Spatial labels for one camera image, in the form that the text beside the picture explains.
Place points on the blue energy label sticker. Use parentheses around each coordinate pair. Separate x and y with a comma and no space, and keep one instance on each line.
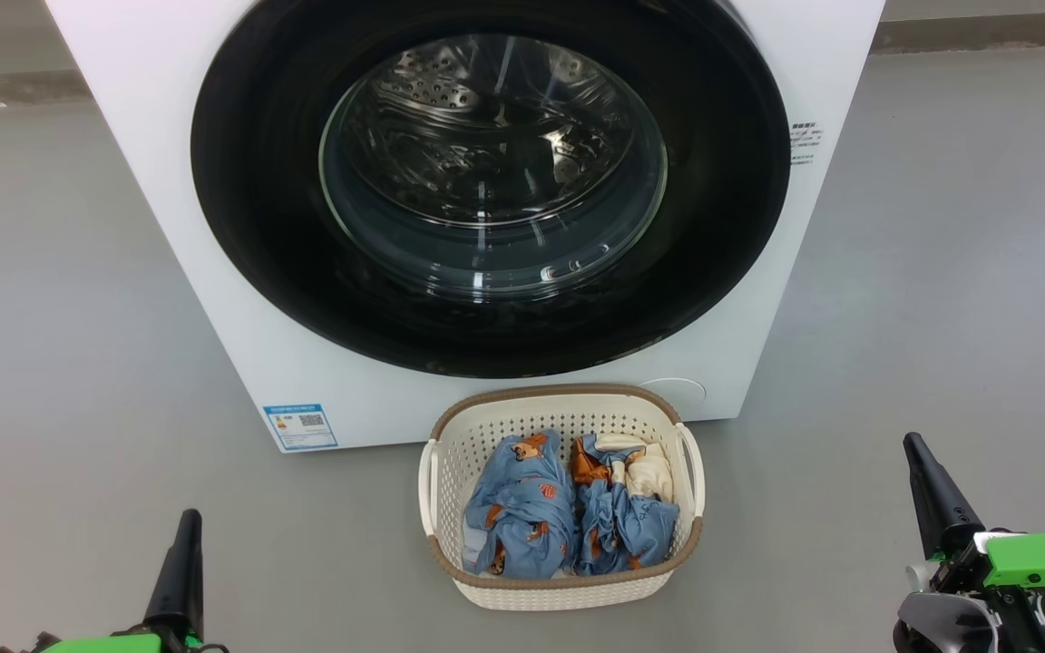
(300,426)

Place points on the cream perforated basket brown rim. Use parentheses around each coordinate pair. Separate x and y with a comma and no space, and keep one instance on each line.
(568,594)

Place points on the small black text label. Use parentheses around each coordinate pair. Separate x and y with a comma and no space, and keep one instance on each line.
(805,143)

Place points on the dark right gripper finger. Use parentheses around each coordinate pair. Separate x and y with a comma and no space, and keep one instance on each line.
(940,508)

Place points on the white front-load washing machine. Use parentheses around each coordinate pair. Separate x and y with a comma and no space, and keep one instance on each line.
(214,363)

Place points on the blue cream and orange garment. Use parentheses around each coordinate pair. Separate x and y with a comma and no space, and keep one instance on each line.
(631,531)

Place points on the round black glass washer door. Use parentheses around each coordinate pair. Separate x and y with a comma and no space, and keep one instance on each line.
(259,227)

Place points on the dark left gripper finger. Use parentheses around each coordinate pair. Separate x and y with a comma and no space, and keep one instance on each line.
(180,589)

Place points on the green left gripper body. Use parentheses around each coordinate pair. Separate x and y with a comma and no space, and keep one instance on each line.
(105,646)

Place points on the stainless steel washing machine drum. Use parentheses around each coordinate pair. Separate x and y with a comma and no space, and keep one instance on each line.
(450,100)

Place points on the blue garment with bear print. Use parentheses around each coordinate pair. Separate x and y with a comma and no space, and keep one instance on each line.
(522,508)

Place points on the round white filter cover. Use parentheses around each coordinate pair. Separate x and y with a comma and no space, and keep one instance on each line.
(681,394)

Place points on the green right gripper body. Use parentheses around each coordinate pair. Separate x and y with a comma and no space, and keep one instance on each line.
(1040,558)

